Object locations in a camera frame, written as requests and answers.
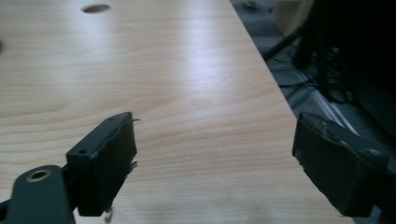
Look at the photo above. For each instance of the light wooden furniture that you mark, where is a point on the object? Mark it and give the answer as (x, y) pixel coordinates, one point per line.
(288, 14)

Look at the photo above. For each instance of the black tripod stand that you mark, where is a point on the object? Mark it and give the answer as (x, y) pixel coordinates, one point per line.
(311, 37)

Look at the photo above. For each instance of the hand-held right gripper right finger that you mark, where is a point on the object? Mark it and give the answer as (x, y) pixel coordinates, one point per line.
(339, 168)

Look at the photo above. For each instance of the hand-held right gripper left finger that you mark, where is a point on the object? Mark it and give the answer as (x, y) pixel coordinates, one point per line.
(102, 165)

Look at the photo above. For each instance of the metal floor rail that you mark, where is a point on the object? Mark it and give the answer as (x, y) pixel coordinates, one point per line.
(337, 115)

